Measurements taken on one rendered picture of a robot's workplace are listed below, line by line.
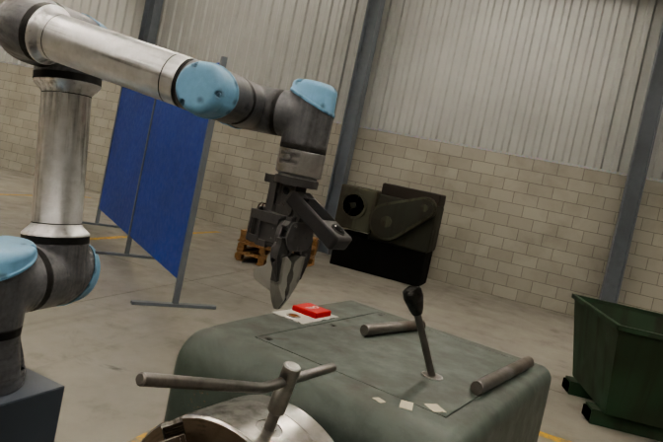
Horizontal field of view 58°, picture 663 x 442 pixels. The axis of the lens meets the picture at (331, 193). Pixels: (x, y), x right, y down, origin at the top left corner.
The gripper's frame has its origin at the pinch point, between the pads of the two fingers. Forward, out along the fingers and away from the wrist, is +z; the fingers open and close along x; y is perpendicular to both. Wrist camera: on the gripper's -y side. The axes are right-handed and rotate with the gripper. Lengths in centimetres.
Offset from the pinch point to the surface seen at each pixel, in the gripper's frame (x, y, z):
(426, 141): -918, 392, -104
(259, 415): 17.9, -12.5, 9.3
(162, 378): 40.2, -16.5, -1.3
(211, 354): 6.6, 6.5, 9.9
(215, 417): 22.8, -9.6, 9.6
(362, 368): -7.3, -12.8, 7.6
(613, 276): -967, 55, 53
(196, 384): 35.6, -16.6, 0.2
